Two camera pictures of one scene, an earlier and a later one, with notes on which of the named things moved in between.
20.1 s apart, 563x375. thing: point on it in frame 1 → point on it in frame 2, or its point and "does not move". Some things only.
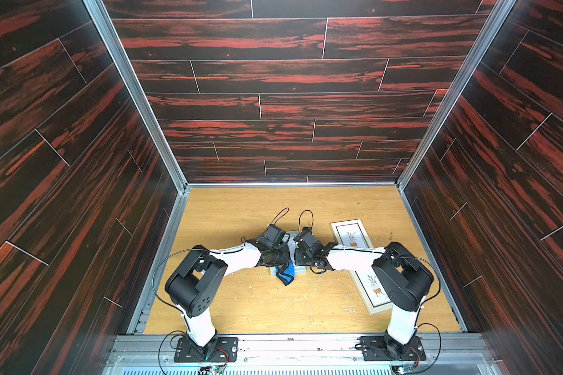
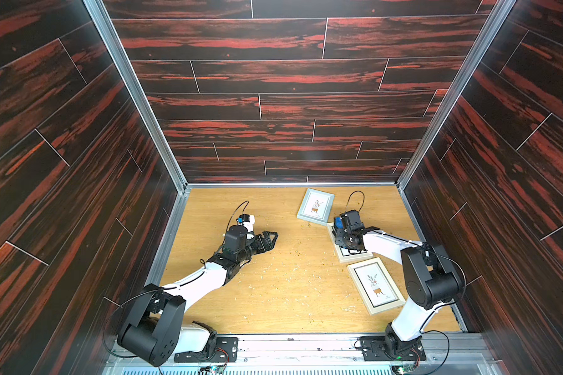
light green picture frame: [291, 237] → [316, 207]
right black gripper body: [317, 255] → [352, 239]
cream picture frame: [373, 295] does not move
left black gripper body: [279, 256] → [252, 248]
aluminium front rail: [302, 354] does not move
